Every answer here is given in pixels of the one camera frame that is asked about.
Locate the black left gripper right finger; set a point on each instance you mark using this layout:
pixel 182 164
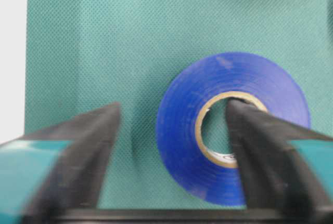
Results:
pixel 283 167

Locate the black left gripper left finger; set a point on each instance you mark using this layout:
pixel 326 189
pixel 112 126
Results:
pixel 57 168

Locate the blue tape roll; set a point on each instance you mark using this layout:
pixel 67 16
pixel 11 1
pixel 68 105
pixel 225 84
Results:
pixel 200 171

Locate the white rectangular plastic case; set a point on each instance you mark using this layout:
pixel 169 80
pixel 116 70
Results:
pixel 13 51

